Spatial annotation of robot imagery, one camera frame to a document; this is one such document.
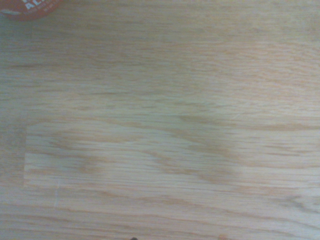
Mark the red cereal cup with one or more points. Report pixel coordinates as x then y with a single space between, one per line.
30 11

